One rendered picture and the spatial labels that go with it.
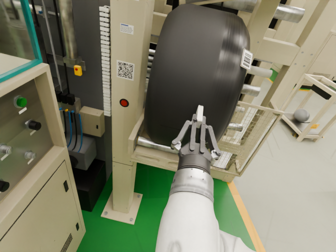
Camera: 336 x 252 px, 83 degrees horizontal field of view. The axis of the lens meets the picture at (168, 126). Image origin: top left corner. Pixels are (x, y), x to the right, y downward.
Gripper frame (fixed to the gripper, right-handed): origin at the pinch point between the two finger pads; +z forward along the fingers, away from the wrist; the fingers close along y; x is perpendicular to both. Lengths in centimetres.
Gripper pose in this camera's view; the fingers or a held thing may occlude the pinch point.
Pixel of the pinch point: (199, 116)
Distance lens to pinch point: 57.0
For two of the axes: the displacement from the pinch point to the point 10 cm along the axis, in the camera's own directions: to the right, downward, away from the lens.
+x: -1.5, 6.8, 7.2
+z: 1.8, -7.0, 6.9
